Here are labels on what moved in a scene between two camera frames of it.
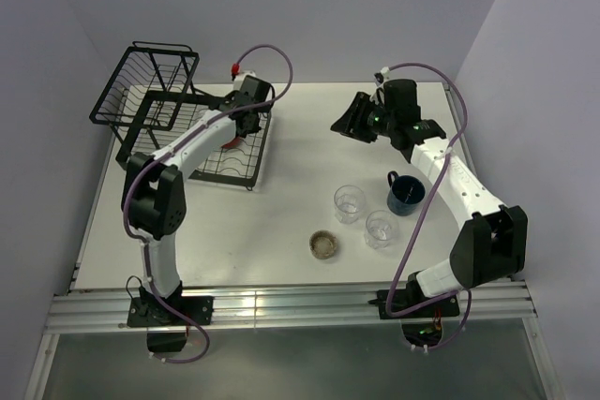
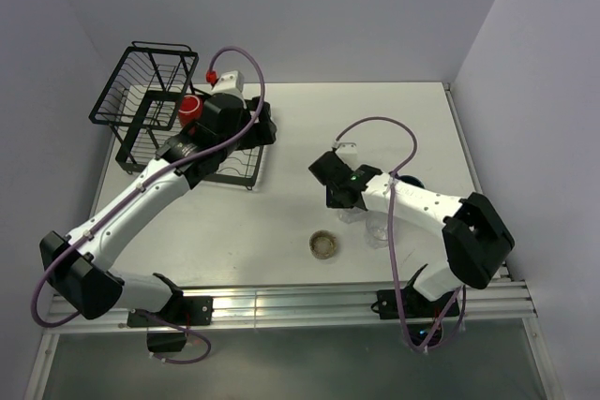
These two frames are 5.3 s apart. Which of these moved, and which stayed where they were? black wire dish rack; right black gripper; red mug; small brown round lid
Moved: red mug; right black gripper
Stayed: black wire dish rack; small brown round lid
